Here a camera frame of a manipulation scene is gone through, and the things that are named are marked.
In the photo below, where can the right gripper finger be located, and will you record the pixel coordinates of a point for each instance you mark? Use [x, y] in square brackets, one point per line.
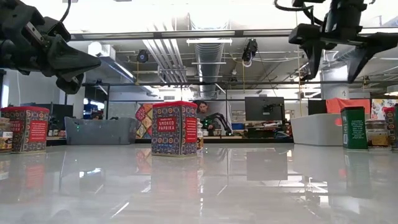
[314, 59]
[363, 49]

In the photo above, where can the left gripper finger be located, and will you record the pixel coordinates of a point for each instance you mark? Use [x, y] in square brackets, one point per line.
[71, 84]
[68, 60]

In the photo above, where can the smoked paprika tin red lid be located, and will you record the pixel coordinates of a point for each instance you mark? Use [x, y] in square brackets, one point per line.
[390, 127]
[174, 130]
[31, 130]

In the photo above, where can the green spice tin black lid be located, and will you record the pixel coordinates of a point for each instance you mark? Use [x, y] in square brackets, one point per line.
[354, 130]

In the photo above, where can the glass spice jar cork lid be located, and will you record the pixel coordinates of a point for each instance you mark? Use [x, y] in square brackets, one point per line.
[377, 135]
[200, 137]
[5, 137]

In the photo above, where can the black background robot arm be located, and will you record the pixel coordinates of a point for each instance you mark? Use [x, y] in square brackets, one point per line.
[222, 119]

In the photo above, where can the white round column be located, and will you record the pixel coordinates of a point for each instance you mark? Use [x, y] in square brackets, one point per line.
[334, 88]

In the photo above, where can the white ceiling unit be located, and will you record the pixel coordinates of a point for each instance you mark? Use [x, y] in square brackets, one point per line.
[102, 51]

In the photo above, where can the black flat panel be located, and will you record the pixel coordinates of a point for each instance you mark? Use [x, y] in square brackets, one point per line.
[316, 107]

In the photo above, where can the orange cloth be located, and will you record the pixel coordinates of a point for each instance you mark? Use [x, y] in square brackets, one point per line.
[339, 105]

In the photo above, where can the dark grey plastic bin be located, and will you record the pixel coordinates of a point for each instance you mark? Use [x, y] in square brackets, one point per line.
[99, 132]

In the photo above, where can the floral patterned cloth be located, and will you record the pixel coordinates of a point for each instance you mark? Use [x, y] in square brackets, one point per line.
[377, 109]

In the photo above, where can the black computer monitor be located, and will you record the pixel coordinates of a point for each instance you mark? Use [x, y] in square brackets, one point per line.
[264, 109]

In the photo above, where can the white plastic bin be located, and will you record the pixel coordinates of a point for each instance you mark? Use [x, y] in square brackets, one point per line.
[315, 130]

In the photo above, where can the colourful patchwork quilt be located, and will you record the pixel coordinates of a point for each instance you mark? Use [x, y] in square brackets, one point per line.
[143, 121]

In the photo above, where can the person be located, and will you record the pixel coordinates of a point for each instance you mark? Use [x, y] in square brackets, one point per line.
[203, 109]

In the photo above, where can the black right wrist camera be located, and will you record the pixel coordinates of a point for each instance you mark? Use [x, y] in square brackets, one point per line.
[306, 33]

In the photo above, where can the black ceiling camera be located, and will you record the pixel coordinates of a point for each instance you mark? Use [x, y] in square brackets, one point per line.
[142, 56]
[249, 49]

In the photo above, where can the black overhead frame bar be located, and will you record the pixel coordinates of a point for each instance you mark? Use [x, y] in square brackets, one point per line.
[155, 35]

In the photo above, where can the black aluminium table frame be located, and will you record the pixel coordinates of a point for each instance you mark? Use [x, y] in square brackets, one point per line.
[264, 141]

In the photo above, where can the silver ventilation duct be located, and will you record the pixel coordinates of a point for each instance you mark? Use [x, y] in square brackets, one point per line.
[209, 62]

